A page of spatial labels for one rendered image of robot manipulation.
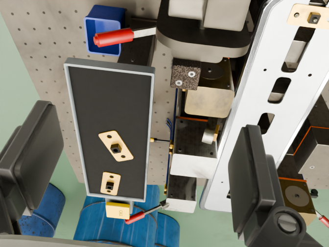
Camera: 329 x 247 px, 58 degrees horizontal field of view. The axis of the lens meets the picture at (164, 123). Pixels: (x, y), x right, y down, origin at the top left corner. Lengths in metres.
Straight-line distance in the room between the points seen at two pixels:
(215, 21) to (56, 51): 0.75
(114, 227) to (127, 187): 1.64
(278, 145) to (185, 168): 0.26
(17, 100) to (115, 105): 1.87
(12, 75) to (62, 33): 1.23
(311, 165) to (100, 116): 0.56
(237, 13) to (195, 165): 0.40
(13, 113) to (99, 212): 0.98
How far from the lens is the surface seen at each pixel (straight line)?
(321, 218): 1.07
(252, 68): 0.65
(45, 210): 2.96
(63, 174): 2.88
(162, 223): 3.12
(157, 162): 1.35
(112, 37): 0.45
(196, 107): 0.60
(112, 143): 0.58
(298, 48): 0.67
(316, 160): 0.85
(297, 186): 1.05
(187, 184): 0.94
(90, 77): 0.49
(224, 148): 0.82
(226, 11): 0.38
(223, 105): 0.60
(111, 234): 2.31
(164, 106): 1.11
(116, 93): 0.49
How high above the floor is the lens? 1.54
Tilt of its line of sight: 46 degrees down
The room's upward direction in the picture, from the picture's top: 173 degrees counter-clockwise
